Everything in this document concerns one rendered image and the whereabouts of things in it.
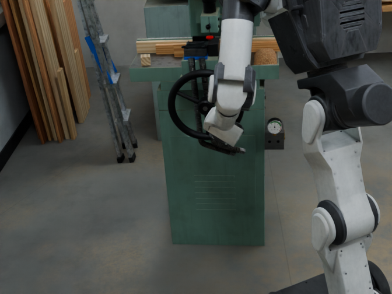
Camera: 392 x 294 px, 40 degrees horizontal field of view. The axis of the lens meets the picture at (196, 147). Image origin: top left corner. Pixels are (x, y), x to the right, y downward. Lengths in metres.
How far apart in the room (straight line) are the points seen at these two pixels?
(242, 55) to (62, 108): 2.31
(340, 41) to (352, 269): 0.73
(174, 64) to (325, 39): 0.88
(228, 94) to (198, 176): 0.95
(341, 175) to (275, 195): 1.30
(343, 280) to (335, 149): 0.43
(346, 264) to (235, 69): 0.73
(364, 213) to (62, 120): 2.42
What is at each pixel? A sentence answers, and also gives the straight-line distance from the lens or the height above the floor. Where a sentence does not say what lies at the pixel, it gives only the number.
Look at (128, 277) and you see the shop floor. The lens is 2.52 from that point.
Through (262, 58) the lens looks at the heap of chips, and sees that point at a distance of 2.18.
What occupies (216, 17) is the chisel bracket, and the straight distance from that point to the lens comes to 2.24.
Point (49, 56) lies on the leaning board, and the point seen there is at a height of 0.58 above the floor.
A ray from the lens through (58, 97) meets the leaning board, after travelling 3.63.
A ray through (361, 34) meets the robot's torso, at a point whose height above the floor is 1.19.
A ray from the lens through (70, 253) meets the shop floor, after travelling 2.72.
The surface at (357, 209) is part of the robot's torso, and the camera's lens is 1.73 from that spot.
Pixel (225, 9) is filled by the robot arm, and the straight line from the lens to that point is 1.54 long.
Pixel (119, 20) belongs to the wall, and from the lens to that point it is 4.81.
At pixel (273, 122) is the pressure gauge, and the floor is 0.68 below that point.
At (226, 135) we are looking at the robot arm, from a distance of 1.75.
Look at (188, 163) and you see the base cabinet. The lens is 2.38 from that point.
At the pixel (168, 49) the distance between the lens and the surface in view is 2.34.
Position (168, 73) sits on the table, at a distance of 2.21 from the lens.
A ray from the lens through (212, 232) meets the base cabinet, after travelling 2.59.
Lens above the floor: 1.67
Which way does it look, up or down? 29 degrees down
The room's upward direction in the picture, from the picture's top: 4 degrees counter-clockwise
